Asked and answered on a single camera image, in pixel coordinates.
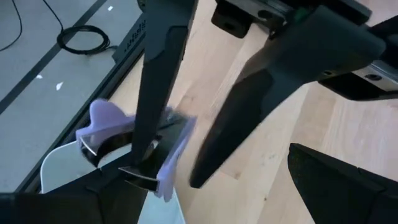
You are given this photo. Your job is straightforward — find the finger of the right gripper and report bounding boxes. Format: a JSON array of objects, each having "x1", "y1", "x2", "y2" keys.
[
  {"x1": 189, "y1": 5, "x2": 387, "y2": 189},
  {"x1": 130, "y1": 0, "x2": 200, "y2": 166}
]

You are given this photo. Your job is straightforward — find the black power strip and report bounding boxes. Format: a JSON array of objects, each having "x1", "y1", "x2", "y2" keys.
[{"x1": 111, "y1": 14, "x2": 147, "y2": 65}]

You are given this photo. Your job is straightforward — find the black aluminium table frame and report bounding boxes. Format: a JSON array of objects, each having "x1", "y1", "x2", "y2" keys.
[{"x1": 14, "y1": 46, "x2": 147, "y2": 194}]

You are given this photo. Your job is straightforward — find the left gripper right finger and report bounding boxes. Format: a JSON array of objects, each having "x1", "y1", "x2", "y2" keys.
[{"x1": 287, "y1": 142, "x2": 398, "y2": 224}]

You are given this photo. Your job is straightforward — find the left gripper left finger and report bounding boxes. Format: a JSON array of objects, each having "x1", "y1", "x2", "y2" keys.
[{"x1": 46, "y1": 154, "x2": 149, "y2": 224}]

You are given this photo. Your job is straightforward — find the white plastic bin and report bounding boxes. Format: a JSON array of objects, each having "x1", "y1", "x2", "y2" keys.
[{"x1": 39, "y1": 140, "x2": 187, "y2": 224}]

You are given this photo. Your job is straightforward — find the black coiled cable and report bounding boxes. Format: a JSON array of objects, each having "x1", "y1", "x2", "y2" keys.
[{"x1": 42, "y1": 0, "x2": 119, "y2": 56}]

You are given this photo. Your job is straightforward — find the black floor cable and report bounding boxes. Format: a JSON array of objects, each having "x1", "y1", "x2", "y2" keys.
[{"x1": 0, "y1": 0, "x2": 23, "y2": 52}]

